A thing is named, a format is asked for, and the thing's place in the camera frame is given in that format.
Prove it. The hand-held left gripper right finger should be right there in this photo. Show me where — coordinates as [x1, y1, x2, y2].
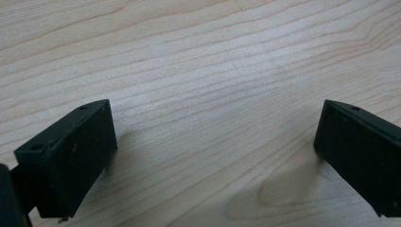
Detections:
[313, 99, 401, 218]

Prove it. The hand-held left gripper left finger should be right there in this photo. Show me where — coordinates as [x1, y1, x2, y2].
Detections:
[13, 98, 118, 219]

